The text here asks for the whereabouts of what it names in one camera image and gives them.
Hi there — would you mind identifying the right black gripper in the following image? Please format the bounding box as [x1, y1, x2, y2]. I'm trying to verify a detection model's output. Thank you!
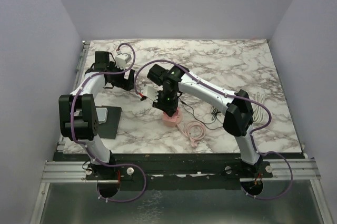
[152, 89, 178, 116]

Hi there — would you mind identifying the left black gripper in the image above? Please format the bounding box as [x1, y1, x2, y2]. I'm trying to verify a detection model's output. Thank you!
[108, 61, 135, 90]

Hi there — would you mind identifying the pink cube socket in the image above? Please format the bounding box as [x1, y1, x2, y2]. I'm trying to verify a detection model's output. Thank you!
[162, 108, 183, 127]

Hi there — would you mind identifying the pink hub cable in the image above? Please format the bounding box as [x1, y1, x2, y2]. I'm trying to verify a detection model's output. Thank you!
[176, 120, 206, 147]

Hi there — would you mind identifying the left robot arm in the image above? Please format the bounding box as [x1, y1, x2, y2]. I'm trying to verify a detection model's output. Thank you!
[58, 50, 135, 179]

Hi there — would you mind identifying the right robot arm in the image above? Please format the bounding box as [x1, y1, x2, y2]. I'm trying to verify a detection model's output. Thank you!
[141, 64, 262, 177]

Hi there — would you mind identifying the grey white rectangular box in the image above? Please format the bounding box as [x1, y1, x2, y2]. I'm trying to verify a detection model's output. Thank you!
[96, 107, 108, 124]

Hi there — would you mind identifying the black foam mat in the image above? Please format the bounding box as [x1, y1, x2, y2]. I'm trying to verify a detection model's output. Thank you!
[96, 106, 122, 140]

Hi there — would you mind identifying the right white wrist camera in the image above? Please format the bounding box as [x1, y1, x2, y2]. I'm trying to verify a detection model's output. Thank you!
[141, 86, 159, 102]

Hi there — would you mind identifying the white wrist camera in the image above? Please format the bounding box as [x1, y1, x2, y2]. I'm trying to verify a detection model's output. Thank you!
[115, 50, 132, 70]
[141, 86, 159, 102]

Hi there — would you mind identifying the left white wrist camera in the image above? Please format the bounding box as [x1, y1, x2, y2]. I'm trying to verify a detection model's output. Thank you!
[115, 50, 132, 70]

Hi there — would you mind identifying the thin black cable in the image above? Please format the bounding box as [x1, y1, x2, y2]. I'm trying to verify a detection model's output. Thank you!
[179, 92, 224, 131]

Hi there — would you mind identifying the black mounting base rail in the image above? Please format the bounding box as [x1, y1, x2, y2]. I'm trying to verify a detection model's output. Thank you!
[51, 151, 308, 191]

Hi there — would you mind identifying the white power strip cable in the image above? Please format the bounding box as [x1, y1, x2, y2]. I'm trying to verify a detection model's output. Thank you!
[252, 91, 266, 123]

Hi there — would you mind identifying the aluminium frame rail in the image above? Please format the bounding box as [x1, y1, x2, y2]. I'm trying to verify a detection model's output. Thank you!
[31, 153, 333, 223]

